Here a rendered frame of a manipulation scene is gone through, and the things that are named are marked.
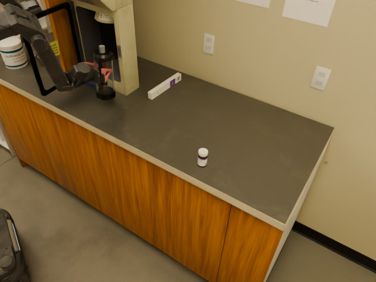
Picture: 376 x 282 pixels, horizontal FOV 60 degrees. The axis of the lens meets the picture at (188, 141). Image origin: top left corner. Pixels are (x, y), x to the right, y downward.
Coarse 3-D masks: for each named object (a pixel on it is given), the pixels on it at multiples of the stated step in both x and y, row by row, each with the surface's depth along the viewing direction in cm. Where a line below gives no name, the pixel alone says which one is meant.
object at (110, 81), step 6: (96, 66) 155; (102, 66) 154; (108, 66) 156; (108, 72) 157; (108, 78) 159; (96, 84) 163; (102, 84) 161; (108, 84) 161; (96, 90) 166; (102, 90) 163; (108, 90) 163; (114, 90) 168
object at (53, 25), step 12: (60, 12) 159; (48, 24) 155; (60, 24) 161; (48, 36) 157; (60, 36) 164; (72, 36) 171; (60, 48) 166; (72, 48) 173; (36, 60) 156; (60, 60) 169; (72, 60) 176; (48, 84) 167
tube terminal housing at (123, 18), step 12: (72, 0) 161; (120, 0) 148; (132, 0) 154; (108, 12) 152; (120, 12) 151; (132, 12) 158; (120, 24) 154; (132, 24) 161; (120, 36) 157; (132, 36) 164; (120, 48) 161; (132, 48) 168; (120, 60) 166; (132, 60) 172; (120, 72) 171; (132, 72) 176; (120, 84) 177; (132, 84) 180
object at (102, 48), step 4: (100, 48) 152; (104, 48) 153; (96, 52) 154; (100, 52) 153; (104, 52) 154; (108, 52) 155; (96, 56) 152; (100, 56) 152; (104, 56) 152; (108, 56) 153
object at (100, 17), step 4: (96, 12) 162; (96, 16) 162; (100, 16) 160; (104, 16) 159; (108, 16) 159; (96, 20) 162; (100, 20) 160; (104, 20) 159; (108, 20) 159; (112, 20) 159
